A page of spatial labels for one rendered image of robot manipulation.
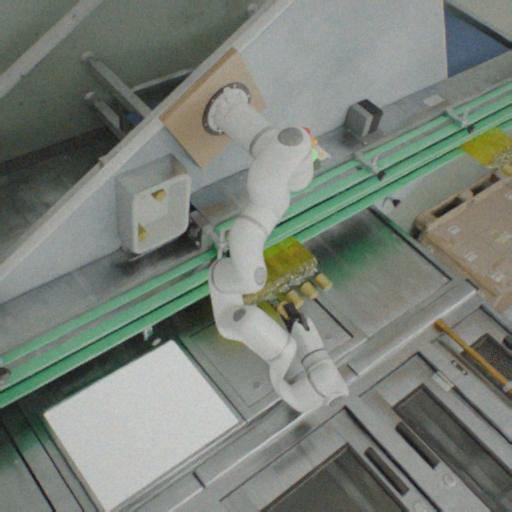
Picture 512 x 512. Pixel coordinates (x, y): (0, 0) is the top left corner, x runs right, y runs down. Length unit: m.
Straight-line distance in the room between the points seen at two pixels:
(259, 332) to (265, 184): 0.33
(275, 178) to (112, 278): 0.59
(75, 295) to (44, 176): 0.73
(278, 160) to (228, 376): 0.68
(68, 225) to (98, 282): 0.19
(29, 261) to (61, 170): 0.75
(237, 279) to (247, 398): 0.49
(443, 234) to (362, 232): 3.45
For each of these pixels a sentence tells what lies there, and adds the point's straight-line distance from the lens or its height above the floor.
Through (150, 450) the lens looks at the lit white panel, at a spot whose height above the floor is 1.24.
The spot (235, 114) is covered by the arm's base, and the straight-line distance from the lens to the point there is 1.68.
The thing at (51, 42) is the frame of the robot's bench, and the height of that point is 0.20.
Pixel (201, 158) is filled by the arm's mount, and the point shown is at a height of 0.77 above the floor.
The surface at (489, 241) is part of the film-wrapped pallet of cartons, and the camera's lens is 5.91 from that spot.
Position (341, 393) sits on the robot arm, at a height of 1.45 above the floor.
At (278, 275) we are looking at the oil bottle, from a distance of 1.90.
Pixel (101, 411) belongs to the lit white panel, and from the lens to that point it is 1.81.
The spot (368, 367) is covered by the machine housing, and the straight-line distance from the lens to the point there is 1.98.
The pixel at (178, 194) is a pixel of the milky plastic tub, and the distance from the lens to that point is 1.78.
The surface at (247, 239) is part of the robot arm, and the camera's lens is 1.45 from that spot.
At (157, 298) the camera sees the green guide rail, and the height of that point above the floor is 0.95.
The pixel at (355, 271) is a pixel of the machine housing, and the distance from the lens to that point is 2.23.
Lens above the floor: 1.83
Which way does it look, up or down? 26 degrees down
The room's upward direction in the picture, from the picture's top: 136 degrees clockwise
